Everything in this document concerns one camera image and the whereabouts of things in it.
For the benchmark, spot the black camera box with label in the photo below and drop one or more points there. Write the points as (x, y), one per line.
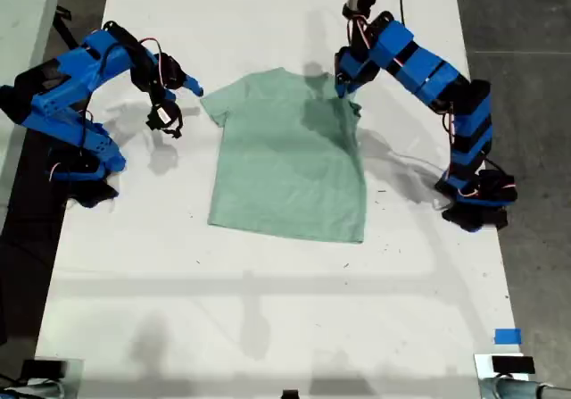
(163, 115)

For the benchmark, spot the small black box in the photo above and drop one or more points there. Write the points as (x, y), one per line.
(513, 365)
(43, 369)

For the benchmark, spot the pale green T-shirt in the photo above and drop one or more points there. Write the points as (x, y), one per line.
(285, 171)

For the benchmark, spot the white side table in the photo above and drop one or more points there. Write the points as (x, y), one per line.
(22, 24)

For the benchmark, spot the black camera stalk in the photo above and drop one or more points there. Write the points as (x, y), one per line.
(359, 30)
(157, 97)

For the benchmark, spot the blue tape strip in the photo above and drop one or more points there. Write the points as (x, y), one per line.
(507, 336)

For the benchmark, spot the blue and black arm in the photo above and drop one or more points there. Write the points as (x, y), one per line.
(428, 71)
(67, 86)

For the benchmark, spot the black stand leg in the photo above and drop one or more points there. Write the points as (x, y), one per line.
(64, 26)

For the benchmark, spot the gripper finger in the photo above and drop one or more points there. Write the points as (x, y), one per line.
(189, 81)
(341, 85)
(352, 87)
(189, 89)

